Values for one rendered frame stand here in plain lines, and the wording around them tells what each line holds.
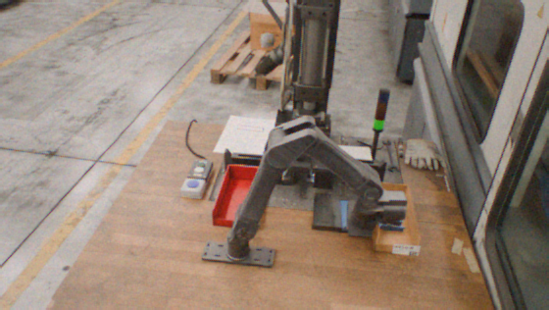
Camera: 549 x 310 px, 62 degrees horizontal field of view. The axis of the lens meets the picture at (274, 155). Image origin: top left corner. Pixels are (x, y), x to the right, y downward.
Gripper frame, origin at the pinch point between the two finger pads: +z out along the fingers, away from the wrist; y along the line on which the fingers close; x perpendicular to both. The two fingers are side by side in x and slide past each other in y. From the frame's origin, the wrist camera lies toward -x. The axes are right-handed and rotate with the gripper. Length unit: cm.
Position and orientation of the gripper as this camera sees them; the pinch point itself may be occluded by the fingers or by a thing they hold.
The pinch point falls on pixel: (355, 228)
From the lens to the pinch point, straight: 139.5
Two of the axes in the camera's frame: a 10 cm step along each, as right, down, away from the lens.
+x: -10.0, -0.7, 0.3
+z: -0.1, 4.6, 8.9
